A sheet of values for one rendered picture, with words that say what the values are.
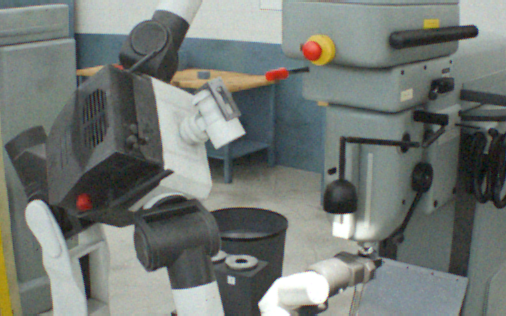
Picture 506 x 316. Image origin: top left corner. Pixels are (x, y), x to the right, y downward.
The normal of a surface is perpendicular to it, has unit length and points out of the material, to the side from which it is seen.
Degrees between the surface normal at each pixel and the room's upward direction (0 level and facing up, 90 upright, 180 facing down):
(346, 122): 90
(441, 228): 90
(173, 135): 58
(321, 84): 90
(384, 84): 90
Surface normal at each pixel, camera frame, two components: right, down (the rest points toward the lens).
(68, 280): -0.47, 0.61
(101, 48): -0.61, 0.21
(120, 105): 0.76, -0.42
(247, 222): -0.10, 0.20
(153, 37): -0.04, -0.25
